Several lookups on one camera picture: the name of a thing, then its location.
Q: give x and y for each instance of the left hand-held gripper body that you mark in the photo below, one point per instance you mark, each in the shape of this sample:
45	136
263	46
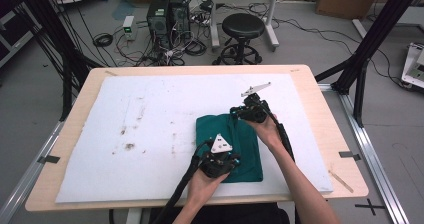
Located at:
216	160

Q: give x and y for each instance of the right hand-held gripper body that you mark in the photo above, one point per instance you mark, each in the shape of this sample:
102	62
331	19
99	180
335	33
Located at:
255	109

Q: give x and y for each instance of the green long-sleeve shirt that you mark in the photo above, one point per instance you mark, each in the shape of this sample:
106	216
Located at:
245	140

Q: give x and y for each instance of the person's left hand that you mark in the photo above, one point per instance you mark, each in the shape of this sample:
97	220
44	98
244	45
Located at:
206	184

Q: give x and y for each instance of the person's right hand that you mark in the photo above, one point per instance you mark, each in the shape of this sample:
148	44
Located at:
266	132

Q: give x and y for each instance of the person's dark clothing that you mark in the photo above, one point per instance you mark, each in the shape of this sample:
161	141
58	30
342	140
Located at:
233	214

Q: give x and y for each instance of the black round stool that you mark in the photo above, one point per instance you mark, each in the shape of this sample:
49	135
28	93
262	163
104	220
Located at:
242	25

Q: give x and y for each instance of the white foam mat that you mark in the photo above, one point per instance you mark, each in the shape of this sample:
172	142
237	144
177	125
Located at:
133	144

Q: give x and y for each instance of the black tape marker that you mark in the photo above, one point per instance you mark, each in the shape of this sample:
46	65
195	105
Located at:
48	159
350	156

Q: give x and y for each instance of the tan tape strip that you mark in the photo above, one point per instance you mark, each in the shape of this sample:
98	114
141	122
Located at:
341	182

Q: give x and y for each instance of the black computer tower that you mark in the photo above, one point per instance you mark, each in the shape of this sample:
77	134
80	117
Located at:
180	14
157	19

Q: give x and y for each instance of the white box with green display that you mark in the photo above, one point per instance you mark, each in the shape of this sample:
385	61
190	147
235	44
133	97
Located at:
128	27

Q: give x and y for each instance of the large cardboard box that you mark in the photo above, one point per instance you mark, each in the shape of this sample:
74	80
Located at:
346	0

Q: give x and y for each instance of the white machine with circuit board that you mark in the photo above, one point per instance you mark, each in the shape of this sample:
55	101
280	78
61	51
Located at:
413	67

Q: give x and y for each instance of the white desk frame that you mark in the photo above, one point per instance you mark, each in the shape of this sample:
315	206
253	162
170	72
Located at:
271	24

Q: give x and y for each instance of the aluminium floor rail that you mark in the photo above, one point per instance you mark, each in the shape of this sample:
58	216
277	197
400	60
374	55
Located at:
23	184
373	157

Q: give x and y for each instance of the black metal frame stand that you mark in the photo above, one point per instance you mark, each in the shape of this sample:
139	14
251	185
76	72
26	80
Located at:
370	47
56	44

